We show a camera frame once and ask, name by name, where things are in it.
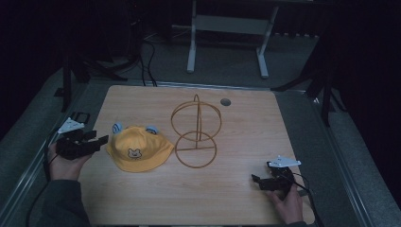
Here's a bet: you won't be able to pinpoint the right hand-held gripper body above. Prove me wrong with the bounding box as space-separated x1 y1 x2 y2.
266 154 303 192

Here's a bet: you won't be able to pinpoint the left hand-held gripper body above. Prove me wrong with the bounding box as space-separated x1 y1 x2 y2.
56 116 101 161

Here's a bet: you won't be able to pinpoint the person's left hand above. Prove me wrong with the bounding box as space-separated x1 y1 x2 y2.
46 141 95 183

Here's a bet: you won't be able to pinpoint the person's right hand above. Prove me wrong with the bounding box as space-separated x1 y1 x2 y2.
264 183 305 225

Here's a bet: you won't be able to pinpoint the yellow bucket hat with ears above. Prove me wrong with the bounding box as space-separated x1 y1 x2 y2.
106 121 175 174

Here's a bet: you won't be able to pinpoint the black tripod stand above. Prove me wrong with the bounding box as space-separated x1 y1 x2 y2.
52 37 130 114
270 31 348 128

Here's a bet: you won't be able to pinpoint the small black rectangular frame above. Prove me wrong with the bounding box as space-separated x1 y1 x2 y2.
69 111 92 125

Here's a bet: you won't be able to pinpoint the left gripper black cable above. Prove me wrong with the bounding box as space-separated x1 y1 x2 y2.
25 131 61 227

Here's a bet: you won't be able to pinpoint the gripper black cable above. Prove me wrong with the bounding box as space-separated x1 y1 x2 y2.
291 171 325 227
25 131 61 227

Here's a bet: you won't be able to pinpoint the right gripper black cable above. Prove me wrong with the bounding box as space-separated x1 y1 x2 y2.
291 171 325 227

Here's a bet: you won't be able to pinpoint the gold wire hat stand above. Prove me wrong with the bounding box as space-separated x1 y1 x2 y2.
170 93 223 169

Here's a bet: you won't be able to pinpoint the black floor cables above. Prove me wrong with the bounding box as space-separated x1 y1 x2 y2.
137 37 159 88

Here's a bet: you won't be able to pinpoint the white metal table frame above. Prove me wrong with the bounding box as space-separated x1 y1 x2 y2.
185 0 281 79

